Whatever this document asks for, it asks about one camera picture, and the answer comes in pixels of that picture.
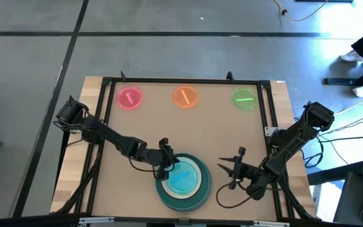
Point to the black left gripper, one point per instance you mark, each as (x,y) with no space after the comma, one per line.
(151,156)

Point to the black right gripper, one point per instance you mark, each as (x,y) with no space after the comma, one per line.
(244,173)

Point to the small blue translucent plate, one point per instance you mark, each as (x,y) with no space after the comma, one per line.
(184,179)

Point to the white plastic plate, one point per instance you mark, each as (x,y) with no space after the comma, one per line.
(169,190)

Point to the small orange translucent plate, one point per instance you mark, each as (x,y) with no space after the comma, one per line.
(185,96)

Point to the small green translucent plate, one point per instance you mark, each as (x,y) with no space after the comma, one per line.
(245,99)

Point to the small red translucent plate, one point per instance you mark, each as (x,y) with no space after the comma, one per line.
(130,97)

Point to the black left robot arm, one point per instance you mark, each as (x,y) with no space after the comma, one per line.
(106,134)

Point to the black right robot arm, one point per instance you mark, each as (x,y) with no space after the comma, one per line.
(291,138)

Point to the large teal plastic plate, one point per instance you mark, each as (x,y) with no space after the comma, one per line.
(205,192)

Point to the brown table mat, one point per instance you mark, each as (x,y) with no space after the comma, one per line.
(213,126)

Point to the grey side table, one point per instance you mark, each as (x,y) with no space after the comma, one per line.
(350,198)

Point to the black stand foot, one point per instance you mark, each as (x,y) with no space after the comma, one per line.
(339,82)

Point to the black crossbeam with silver brackets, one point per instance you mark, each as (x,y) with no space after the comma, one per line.
(27,220)

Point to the silver mounting bracket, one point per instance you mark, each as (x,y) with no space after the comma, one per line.
(271,131)

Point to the black aluminium table frame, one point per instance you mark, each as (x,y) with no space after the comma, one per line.
(186,80)

